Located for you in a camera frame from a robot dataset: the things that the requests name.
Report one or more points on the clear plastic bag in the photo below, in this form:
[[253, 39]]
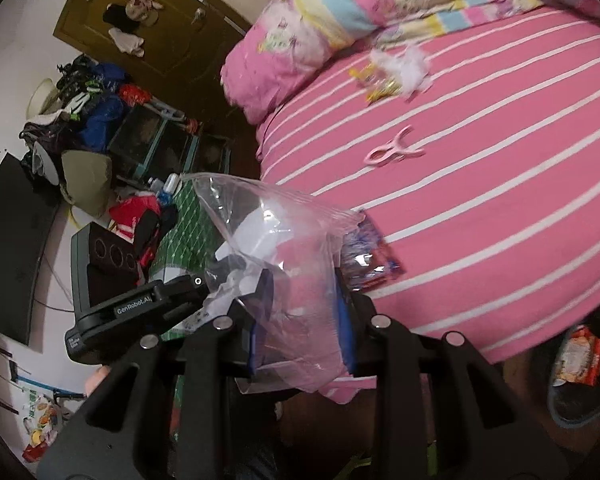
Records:
[[300, 240]]

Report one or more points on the red package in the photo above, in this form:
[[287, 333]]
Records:
[[135, 94]]

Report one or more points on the white round basin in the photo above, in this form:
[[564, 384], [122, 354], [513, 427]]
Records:
[[42, 97]]

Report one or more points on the person's left hand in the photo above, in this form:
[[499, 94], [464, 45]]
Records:
[[97, 382]]

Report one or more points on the pink striped bed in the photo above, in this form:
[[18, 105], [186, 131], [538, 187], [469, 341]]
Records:
[[480, 235]]

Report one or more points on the pink clothes peg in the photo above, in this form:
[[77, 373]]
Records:
[[380, 156]]

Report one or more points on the dark fur-lined jacket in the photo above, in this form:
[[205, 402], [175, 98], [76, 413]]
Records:
[[45, 140]]

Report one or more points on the pastel striped cartoon quilt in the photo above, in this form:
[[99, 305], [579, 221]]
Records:
[[330, 10]]

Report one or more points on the storage rack with dark bins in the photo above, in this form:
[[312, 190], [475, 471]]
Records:
[[140, 140]]

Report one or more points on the pink cap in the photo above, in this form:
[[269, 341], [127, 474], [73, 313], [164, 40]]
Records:
[[140, 10]]

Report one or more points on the white hanging cloth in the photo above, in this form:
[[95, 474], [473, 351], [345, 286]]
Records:
[[127, 40]]

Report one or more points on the white crumpled cloth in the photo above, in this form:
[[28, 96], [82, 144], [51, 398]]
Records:
[[405, 67]]

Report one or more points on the plastic bottle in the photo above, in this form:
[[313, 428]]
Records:
[[155, 186]]

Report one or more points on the red snack bag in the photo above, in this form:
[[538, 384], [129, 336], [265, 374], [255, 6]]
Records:
[[580, 355]]

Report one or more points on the brown wooden door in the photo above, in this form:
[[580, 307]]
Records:
[[80, 10]]

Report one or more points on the white small container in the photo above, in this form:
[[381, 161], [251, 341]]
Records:
[[172, 182]]

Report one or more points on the pile of colourful toys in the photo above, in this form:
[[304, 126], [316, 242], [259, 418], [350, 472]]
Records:
[[42, 430]]

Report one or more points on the yellow candy wrapper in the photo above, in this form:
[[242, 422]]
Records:
[[382, 91], [361, 73]]

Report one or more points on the black flat television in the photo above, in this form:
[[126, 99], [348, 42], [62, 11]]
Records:
[[10, 240]]

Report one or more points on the blue candy wrapper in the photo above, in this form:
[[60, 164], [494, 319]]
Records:
[[375, 260]]

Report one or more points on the black hat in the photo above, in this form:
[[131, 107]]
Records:
[[117, 16]]

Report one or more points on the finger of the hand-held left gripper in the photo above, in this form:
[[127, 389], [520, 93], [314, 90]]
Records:
[[232, 266]]

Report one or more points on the dark trash bin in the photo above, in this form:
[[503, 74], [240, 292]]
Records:
[[570, 405]]

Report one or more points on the olive green cushion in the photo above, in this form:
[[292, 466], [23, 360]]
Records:
[[87, 180]]

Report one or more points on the pile of blue bags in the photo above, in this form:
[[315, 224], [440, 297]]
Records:
[[100, 115]]

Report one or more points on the black cloth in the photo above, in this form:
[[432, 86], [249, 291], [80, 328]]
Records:
[[152, 235]]

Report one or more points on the red striped garment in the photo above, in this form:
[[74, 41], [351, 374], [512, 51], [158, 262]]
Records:
[[130, 212]]

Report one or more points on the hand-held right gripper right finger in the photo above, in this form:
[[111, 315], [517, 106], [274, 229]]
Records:
[[395, 360]]

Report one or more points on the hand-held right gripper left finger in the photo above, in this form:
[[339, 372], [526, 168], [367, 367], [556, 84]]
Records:
[[215, 360]]

